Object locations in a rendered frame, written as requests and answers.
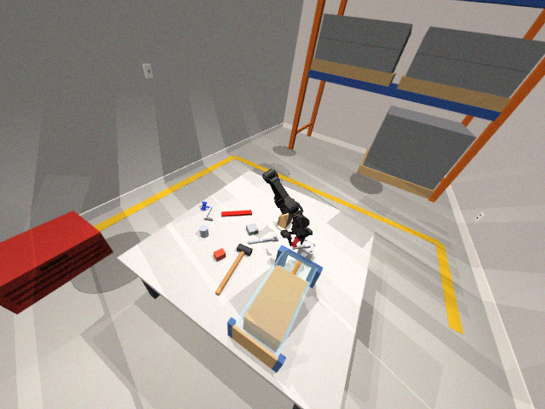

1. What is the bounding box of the black-headed mallet with wooden handle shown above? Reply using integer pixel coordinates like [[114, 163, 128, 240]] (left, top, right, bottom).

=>
[[215, 244, 253, 296]]

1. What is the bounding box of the clear-panelled rack with blue corner posts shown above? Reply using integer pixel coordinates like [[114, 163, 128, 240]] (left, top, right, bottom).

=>
[[227, 247, 323, 372]]

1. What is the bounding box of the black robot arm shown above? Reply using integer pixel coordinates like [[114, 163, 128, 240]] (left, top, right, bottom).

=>
[[262, 169, 310, 239]]

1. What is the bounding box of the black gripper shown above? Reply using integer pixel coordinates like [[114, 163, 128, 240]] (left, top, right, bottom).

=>
[[280, 222, 313, 246]]

